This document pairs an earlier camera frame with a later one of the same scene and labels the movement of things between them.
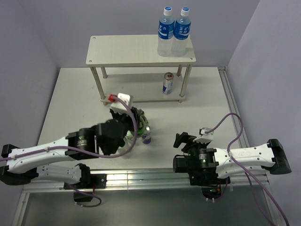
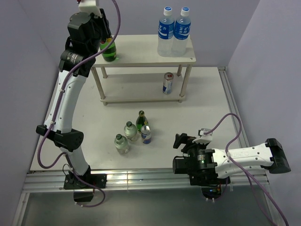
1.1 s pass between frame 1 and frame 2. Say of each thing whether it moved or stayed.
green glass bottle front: moved
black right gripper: stayed
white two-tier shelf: stayed
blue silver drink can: stayed
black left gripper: moved
